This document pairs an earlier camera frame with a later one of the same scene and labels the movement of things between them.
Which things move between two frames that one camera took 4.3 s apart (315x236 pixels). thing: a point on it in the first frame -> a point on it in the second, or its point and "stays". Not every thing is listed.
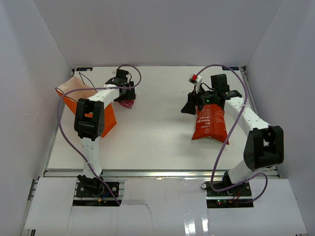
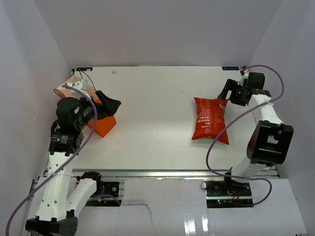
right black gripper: x=190 y=108 -> x=233 y=86
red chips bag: x=210 y=122 stays
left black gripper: x=130 y=94 -> x=108 y=107
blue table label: x=233 y=68 stays
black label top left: x=83 y=69 stays
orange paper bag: x=73 y=90 stays
